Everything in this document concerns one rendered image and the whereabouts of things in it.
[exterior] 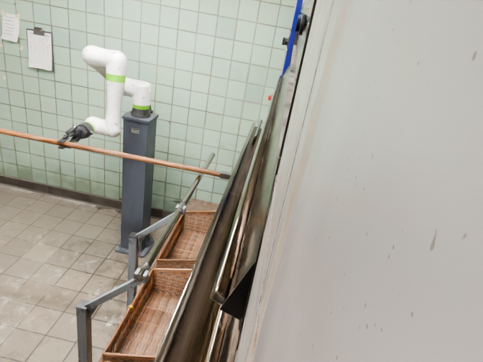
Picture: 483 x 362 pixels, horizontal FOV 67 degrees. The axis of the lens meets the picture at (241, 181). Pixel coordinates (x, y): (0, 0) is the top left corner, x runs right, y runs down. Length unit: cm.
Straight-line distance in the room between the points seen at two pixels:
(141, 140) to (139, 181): 34
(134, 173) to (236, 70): 116
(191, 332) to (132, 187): 222
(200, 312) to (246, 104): 243
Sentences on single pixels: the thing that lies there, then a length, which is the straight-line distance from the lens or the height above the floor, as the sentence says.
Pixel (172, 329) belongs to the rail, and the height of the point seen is 143.
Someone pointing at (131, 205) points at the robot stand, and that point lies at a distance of 309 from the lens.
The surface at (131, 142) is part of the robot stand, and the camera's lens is 285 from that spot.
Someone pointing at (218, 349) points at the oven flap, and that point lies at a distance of 78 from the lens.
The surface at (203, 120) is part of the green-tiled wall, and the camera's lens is 327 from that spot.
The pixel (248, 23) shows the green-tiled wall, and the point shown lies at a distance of 308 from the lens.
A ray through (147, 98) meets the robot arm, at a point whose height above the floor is 135.
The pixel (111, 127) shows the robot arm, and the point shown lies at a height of 122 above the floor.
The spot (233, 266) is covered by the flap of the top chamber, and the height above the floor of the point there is 173.
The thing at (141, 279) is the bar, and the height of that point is 116.
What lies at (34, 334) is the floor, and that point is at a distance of 282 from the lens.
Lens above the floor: 207
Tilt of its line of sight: 26 degrees down
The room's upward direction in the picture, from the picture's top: 10 degrees clockwise
